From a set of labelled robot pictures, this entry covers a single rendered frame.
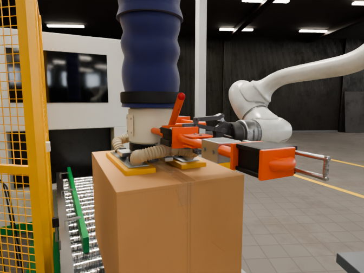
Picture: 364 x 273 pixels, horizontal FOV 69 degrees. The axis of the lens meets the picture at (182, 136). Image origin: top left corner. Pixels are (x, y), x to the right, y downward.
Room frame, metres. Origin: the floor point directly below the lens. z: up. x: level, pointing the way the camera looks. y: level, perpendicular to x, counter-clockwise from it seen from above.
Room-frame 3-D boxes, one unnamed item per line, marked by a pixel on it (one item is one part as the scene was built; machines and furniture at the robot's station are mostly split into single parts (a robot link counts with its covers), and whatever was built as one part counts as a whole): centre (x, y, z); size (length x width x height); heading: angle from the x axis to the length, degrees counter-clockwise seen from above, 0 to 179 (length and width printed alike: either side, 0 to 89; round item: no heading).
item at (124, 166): (0.96, 0.20, 1.10); 0.34 x 0.10 x 0.05; 26
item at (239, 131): (0.84, -0.14, 1.20); 0.09 x 0.07 x 0.08; 116
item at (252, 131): (0.87, -0.21, 1.20); 0.09 x 0.06 x 0.09; 26
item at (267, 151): (0.46, -0.14, 1.20); 0.08 x 0.07 x 0.05; 26
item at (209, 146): (0.59, -0.09, 1.20); 0.07 x 0.07 x 0.04; 26
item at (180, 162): (1.05, 0.03, 1.10); 0.34 x 0.10 x 0.05; 26
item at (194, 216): (1.00, 0.11, 0.88); 0.60 x 0.40 x 0.40; 24
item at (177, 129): (0.78, 0.01, 1.21); 0.10 x 0.08 x 0.06; 116
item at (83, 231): (1.94, 0.86, 0.60); 1.60 x 0.11 x 0.09; 26
